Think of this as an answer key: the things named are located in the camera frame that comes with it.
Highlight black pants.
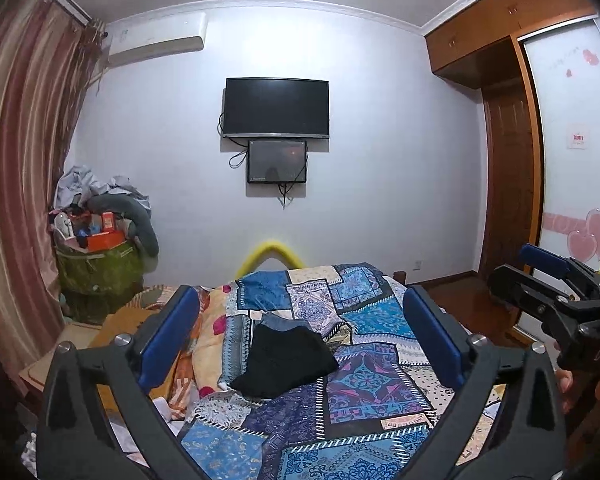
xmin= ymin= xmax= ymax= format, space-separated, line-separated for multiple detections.
xmin=230 ymin=325 xmax=338 ymax=399

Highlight right hand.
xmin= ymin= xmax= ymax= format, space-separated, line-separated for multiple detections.
xmin=555 ymin=367 xmax=600 ymax=414

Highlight floral orange blanket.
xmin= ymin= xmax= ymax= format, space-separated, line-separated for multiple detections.
xmin=150 ymin=282 xmax=236 ymax=419

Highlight wooden lap table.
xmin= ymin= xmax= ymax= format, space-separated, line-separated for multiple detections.
xmin=19 ymin=307 xmax=157 ymax=393

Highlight green storage bag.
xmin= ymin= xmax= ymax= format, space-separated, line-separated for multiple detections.
xmin=55 ymin=242 xmax=144 ymax=324

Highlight blue patchwork quilt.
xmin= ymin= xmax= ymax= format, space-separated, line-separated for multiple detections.
xmin=176 ymin=261 xmax=506 ymax=480

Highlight folded blue jeans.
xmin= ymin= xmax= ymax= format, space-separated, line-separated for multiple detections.
xmin=260 ymin=313 xmax=312 ymax=332

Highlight grey plush pillow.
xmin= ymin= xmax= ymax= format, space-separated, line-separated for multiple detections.
xmin=86 ymin=193 xmax=159 ymax=258

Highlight orange box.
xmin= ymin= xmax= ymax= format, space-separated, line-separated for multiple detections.
xmin=86 ymin=231 xmax=125 ymax=252

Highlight yellow curved foam tube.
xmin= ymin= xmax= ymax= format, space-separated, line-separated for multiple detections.
xmin=235 ymin=240 xmax=306 ymax=280

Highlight grey clothes pile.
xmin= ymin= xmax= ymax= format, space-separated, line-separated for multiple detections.
xmin=53 ymin=165 xmax=151 ymax=211

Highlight white sliding wardrobe door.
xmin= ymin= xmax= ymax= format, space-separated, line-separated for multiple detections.
xmin=521 ymin=18 xmax=600 ymax=270

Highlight wooden wardrobe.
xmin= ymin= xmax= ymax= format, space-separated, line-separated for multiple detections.
xmin=425 ymin=0 xmax=594 ymax=278

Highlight white air conditioner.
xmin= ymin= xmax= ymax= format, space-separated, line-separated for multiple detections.
xmin=108 ymin=12 xmax=208 ymax=67

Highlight striped pink curtain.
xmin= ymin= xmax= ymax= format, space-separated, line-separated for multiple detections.
xmin=0 ymin=0 xmax=104 ymax=389

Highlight small black wall monitor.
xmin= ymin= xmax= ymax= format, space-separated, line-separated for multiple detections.
xmin=247 ymin=140 xmax=308 ymax=184

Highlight black wall television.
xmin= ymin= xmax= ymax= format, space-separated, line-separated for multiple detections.
xmin=221 ymin=77 xmax=330 ymax=139

